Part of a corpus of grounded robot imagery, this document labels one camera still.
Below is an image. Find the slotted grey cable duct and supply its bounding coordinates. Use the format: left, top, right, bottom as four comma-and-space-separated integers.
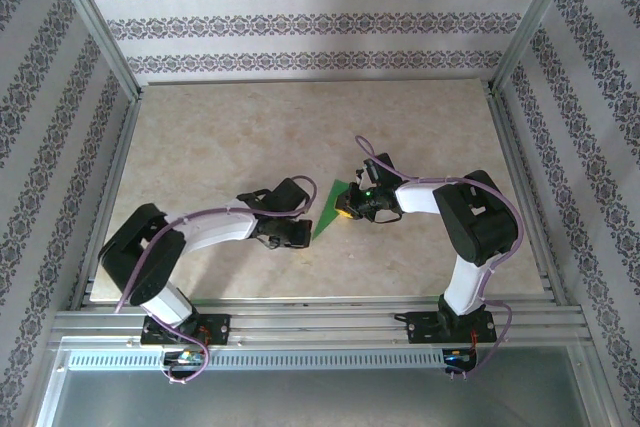
66, 349, 584, 371

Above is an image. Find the thin aluminium edge rail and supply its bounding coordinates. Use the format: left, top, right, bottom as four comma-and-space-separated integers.
141, 76, 494, 89

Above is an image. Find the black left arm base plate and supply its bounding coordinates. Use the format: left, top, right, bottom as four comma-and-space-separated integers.
141, 313, 232, 347

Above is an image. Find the small circuit board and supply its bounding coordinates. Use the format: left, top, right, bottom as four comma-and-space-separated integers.
441, 346, 479, 364
162, 348, 207, 367

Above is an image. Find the aluminium mounting rail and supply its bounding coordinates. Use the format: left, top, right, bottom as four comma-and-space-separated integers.
49, 296, 587, 348

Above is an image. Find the grey metal sheet panel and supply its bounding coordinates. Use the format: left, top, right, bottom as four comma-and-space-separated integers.
34, 339, 614, 427

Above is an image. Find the aluminium side rail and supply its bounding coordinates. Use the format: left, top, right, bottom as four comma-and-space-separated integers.
485, 81, 569, 307
69, 89, 146, 311

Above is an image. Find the aluminium frame post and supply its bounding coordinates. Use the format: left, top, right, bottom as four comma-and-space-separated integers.
43, 0, 145, 101
489, 0, 586, 98

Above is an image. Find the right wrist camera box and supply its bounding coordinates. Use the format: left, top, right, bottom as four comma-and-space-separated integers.
360, 152, 397, 186

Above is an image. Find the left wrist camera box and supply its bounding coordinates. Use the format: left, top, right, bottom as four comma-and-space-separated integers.
267, 177, 311, 214

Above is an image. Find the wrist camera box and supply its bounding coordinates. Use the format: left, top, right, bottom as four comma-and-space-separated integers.
360, 152, 397, 186
267, 177, 311, 214

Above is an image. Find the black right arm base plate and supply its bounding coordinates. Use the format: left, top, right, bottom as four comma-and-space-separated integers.
407, 310, 497, 346

